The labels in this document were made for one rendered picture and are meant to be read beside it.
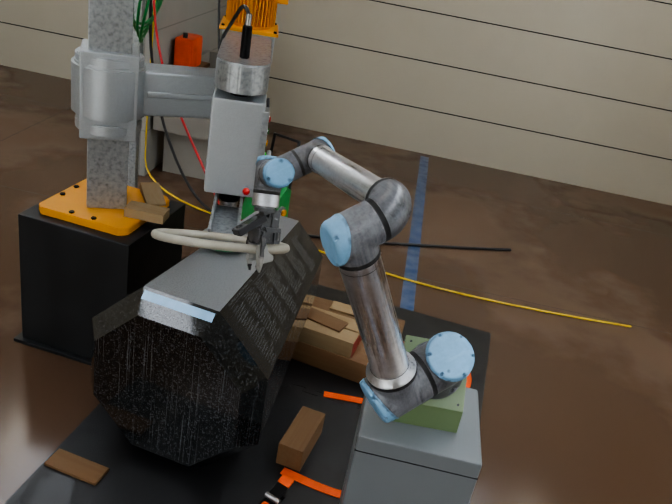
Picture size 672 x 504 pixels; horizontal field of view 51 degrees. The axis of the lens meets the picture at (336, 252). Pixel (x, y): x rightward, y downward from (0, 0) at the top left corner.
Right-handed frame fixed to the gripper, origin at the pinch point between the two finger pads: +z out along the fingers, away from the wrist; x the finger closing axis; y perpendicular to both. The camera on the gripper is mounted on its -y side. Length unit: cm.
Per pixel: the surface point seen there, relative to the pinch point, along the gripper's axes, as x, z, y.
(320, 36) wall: 428, -202, 314
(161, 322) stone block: 56, 30, -4
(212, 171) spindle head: 70, -32, 18
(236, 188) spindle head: 67, -26, 29
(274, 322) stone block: 52, 30, 46
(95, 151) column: 141, -35, -8
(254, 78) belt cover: 48, -70, 20
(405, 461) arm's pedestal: -45, 54, 37
